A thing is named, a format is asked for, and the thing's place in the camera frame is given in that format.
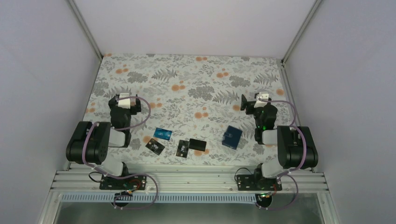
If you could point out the black card with white logo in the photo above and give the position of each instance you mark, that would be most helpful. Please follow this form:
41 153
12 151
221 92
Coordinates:
182 149

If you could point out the plain black card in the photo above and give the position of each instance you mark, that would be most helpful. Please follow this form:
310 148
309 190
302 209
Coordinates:
199 145

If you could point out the floral table mat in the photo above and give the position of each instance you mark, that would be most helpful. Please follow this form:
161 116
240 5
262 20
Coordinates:
195 97

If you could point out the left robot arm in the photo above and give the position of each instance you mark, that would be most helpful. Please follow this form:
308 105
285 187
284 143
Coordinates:
90 141

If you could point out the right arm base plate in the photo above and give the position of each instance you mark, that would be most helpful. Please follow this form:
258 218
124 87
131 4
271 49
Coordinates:
251 183

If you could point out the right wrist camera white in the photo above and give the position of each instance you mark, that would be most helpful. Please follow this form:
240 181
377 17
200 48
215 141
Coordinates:
263 96

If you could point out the blue card holder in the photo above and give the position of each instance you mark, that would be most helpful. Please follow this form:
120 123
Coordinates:
231 137

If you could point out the aluminium rail frame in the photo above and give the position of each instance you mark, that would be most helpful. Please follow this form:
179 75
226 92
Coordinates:
304 199

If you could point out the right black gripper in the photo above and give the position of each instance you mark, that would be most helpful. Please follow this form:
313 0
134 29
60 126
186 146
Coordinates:
244 103

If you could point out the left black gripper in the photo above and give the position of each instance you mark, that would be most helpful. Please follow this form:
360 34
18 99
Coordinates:
136 108

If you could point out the black card with chip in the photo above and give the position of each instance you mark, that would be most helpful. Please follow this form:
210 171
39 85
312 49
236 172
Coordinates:
155 146

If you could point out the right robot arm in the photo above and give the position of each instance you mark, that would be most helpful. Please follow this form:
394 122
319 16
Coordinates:
295 146

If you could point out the blue credit card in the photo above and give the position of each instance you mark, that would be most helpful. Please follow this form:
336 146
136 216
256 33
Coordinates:
162 134

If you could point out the perforated cable duct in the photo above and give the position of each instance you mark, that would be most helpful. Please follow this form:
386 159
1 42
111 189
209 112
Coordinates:
101 197

